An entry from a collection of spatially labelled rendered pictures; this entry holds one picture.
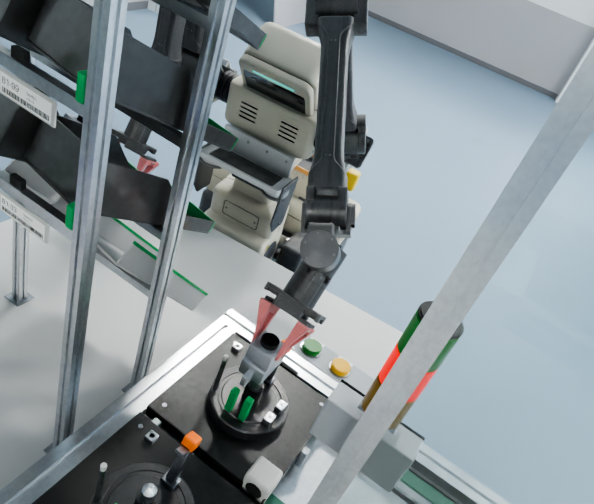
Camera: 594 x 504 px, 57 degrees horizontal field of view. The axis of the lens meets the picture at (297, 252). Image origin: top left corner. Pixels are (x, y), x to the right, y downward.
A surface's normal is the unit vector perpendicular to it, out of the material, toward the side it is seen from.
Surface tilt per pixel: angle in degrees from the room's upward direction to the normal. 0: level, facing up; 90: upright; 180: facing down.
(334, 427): 90
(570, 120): 90
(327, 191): 131
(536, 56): 90
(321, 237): 51
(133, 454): 0
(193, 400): 0
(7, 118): 65
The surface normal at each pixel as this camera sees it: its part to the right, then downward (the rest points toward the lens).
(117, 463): 0.30, -0.76
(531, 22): -0.40, 0.43
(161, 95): 0.72, 0.58
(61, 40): -0.44, -0.07
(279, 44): -0.04, -0.27
